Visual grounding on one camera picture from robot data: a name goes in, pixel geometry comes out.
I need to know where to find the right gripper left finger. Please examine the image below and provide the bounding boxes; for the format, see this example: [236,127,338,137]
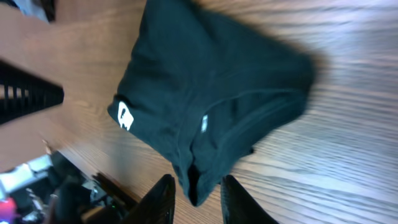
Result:
[121,174,175,224]

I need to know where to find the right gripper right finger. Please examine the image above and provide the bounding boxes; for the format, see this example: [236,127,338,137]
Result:
[221,175,278,224]

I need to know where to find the dark navy t-shirt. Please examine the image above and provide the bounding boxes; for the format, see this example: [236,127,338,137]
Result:
[108,0,316,206]

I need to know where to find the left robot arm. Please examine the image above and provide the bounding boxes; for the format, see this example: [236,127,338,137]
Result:
[1,60,64,124]

